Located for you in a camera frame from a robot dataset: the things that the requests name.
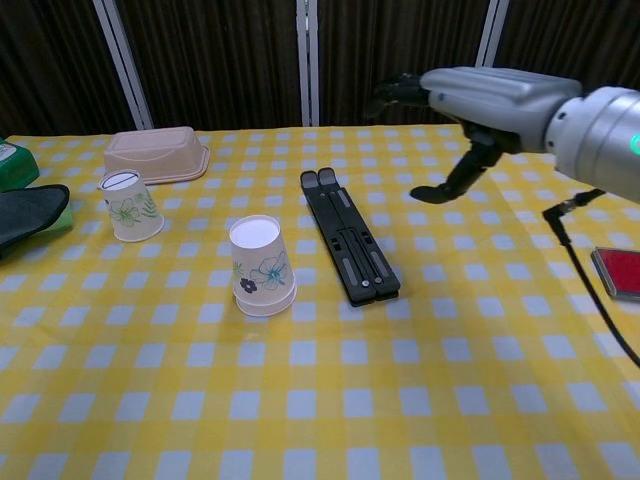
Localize white floral paper cup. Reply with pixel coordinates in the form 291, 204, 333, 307
228, 214, 296, 305
234, 283, 298, 319

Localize paper cup with line mark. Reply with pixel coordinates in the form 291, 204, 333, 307
97, 169, 165, 243

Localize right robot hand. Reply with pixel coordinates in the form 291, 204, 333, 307
367, 66, 584, 205

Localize dark grey green cloth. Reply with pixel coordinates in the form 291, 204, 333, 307
0, 183, 74, 261

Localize black folding stand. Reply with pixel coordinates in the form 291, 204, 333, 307
299, 167, 403, 308

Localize black curtain panel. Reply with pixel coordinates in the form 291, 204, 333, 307
317, 0, 491, 126
117, 0, 304, 131
0, 0, 136, 139
499, 0, 640, 91

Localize pink lunch box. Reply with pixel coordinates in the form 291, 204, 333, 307
103, 125, 211, 186

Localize red flat box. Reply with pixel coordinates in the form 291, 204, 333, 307
590, 246, 640, 301

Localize white partition post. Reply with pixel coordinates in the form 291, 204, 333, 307
92, 0, 154, 131
474, 0, 511, 69
297, 0, 321, 127

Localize green box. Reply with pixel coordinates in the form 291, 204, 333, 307
0, 141, 40, 191

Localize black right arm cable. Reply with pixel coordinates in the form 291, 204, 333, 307
542, 188, 640, 369

